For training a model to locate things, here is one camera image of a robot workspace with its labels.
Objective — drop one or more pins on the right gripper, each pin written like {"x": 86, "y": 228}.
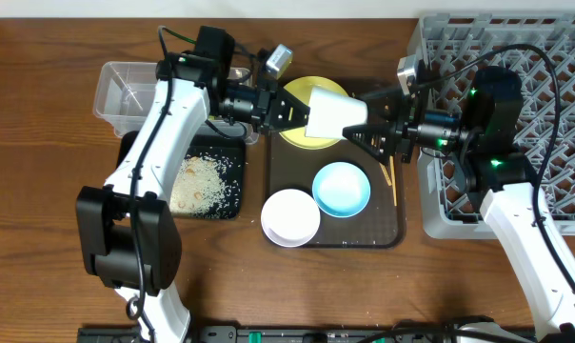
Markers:
{"x": 406, "y": 131}

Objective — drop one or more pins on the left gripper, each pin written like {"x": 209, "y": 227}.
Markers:
{"x": 265, "y": 110}

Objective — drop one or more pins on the white paper cup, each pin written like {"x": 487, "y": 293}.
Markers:
{"x": 331, "y": 112}

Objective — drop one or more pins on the light blue bowl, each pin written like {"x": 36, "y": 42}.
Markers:
{"x": 341, "y": 189}

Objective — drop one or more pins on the white round bowl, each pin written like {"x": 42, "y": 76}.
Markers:
{"x": 290, "y": 218}

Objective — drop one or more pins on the rice and food scraps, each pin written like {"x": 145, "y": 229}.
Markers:
{"x": 201, "y": 189}

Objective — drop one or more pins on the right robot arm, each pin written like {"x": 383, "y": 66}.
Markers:
{"x": 499, "y": 180}

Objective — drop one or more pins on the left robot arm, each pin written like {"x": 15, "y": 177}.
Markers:
{"x": 128, "y": 236}

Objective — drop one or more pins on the black waste tray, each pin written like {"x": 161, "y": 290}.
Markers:
{"x": 232, "y": 150}

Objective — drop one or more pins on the clear plastic waste bin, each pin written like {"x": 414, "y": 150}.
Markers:
{"x": 125, "y": 94}

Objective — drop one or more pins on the grey plastic dishwasher rack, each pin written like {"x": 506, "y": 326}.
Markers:
{"x": 446, "y": 42}

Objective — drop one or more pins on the yellow round plate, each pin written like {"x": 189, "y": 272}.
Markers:
{"x": 301, "y": 88}

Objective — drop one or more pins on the right wooden chopstick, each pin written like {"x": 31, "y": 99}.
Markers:
{"x": 391, "y": 169}

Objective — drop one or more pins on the wooden chopstick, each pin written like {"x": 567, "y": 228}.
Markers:
{"x": 386, "y": 175}
{"x": 391, "y": 169}

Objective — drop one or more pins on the left wooden chopstick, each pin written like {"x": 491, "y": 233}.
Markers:
{"x": 386, "y": 175}

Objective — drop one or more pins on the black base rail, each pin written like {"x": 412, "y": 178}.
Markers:
{"x": 229, "y": 334}

